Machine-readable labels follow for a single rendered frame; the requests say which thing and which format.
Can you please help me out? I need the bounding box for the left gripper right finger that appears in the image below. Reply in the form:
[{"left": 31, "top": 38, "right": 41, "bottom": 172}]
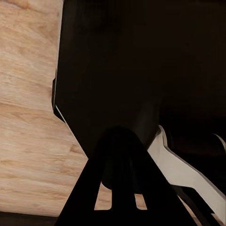
[{"left": 118, "top": 125, "right": 198, "bottom": 226}]

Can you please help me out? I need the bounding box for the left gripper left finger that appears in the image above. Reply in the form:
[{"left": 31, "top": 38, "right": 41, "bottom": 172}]
[{"left": 54, "top": 125, "right": 125, "bottom": 226}]

